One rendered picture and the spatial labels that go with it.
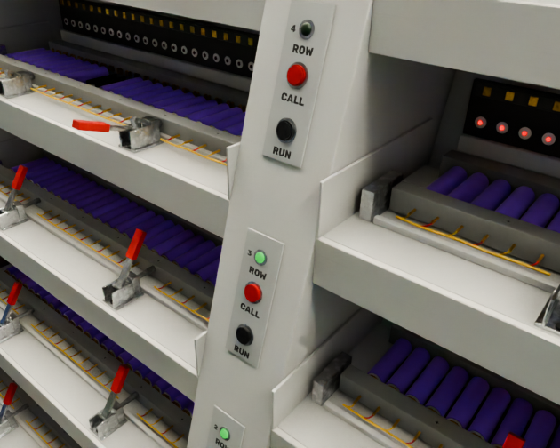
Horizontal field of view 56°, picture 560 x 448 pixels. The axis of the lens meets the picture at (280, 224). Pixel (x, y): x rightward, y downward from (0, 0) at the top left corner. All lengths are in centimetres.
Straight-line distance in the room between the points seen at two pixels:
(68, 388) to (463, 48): 67
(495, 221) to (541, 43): 14
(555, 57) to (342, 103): 14
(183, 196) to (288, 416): 23
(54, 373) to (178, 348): 31
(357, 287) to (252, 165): 13
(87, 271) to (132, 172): 19
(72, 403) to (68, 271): 19
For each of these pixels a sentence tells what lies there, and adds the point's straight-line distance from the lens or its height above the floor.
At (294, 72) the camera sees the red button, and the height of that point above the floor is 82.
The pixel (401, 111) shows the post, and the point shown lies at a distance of 49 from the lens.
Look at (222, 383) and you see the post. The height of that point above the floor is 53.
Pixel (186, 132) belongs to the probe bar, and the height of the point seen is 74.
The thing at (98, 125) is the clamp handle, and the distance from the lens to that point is 55.
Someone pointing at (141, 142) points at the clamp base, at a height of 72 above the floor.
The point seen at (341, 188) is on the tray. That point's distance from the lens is 42.
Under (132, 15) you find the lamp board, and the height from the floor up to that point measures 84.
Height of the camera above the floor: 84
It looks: 18 degrees down
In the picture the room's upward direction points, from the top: 12 degrees clockwise
